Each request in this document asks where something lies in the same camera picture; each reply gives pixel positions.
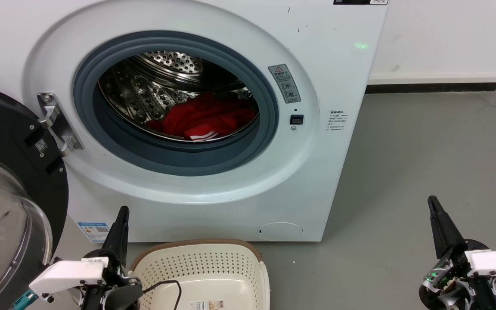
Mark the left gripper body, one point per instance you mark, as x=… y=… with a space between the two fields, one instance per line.
x=71 y=275

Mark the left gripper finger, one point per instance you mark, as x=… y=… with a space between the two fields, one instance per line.
x=118 y=237

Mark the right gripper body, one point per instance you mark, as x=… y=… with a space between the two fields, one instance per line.
x=485 y=267

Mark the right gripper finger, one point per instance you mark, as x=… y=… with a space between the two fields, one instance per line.
x=444 y=228

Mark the red garment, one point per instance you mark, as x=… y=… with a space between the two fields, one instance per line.
x=200 y=116

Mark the cream plastic laundry basket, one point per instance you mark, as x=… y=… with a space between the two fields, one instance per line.
x=213 y=267

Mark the printed warning label sticker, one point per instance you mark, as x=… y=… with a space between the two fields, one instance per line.
x=206 y=305

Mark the silver metal door hinge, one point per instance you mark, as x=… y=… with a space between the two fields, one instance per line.
x=58 y=125

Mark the stainless steel washing machine drum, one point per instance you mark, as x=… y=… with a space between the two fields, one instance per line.
x=144 y=94

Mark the black washing machine door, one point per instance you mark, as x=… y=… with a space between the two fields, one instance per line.
x=11 y=129

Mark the black panel with white label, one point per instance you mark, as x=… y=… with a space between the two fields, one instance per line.
x=360 y=2

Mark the blue white energy label sticker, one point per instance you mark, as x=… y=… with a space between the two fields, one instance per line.
x=94 y=231

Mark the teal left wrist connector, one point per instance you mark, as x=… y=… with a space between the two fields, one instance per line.
x=26 y=300

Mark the grey rubber door gasket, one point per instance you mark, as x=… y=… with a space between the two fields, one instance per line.
x=166 y=160

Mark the white QR sticker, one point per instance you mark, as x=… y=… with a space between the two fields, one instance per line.
x=41 y=145

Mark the white baseboard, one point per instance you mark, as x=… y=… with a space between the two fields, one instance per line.
x=433 y=78

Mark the small printed text label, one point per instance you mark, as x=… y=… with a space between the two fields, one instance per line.
x=337 y=120

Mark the round white filter cover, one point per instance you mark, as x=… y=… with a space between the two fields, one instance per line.
x=280 y=231

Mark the black door latch socket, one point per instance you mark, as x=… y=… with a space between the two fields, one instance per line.
x=296 y=119

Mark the white front-load washing machine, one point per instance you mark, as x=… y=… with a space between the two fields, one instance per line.
x=338 y=64

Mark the grey warning sticker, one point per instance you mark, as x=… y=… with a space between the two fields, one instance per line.
x=284 y=83

